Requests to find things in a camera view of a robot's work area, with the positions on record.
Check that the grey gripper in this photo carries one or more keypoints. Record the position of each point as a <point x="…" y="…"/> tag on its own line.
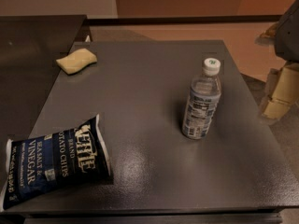
<point x="289" y="36"/>

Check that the blue potato chip bag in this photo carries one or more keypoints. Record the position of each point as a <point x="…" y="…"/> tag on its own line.
<point x="40" y="165"/>

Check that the clear plastic water bottle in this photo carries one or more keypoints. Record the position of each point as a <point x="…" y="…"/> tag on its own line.
<point x="203" y="99"/>

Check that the yellow sponge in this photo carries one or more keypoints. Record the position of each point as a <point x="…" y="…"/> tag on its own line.
<point x="76" y="61"/>

